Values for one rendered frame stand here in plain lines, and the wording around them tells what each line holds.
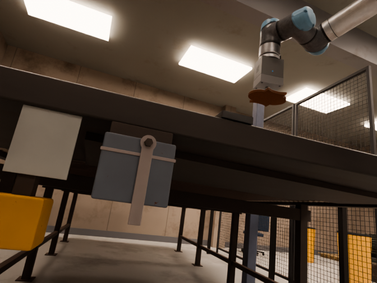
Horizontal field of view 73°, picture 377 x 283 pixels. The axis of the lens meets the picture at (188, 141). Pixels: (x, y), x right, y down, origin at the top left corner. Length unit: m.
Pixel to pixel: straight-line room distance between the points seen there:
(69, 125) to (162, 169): 0.19
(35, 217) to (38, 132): 0.15
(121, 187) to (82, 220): 5.02
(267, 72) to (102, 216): 4.89
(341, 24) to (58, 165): 0.96
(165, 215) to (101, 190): 5.27
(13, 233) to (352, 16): 1.08
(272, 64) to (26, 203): 0.83
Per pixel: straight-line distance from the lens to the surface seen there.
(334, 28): 1.08
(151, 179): 0.47
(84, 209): 5.47
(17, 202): 0.49
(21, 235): 0.49
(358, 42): 4.29
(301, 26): 1.00
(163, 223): 5.72
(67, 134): 0.51
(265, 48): 1.01
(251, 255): 2.89
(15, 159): 0.52
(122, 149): 0.48
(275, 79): 0.96
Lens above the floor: 0.71
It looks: 15 degrees up
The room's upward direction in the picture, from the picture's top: 8 degrees clockwise
